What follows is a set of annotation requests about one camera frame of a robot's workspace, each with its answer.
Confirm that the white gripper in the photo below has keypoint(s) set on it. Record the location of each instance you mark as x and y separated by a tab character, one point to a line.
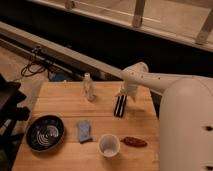
129	89

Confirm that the black white striped eraser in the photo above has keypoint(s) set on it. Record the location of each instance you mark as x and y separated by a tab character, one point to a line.
120	106

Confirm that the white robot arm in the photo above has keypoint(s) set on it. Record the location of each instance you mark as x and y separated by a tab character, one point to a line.
185	116

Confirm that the white ceramic cup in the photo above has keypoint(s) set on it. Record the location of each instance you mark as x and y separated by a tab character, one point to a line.
109	145

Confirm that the clear plastic bottle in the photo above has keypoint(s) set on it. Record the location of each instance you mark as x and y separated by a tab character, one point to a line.
88	87

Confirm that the brown oblong food item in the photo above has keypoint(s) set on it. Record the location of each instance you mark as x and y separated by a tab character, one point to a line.
135	142

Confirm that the blue cloth piece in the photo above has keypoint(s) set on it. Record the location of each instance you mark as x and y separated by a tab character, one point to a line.
83	131

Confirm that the blue object on floor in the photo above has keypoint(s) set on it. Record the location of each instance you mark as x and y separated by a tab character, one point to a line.
58	78

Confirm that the dark patterned bowl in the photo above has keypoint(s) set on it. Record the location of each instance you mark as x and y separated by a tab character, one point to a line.
45	133

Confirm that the black tripod stand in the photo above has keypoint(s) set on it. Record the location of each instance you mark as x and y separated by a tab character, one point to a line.
10	96

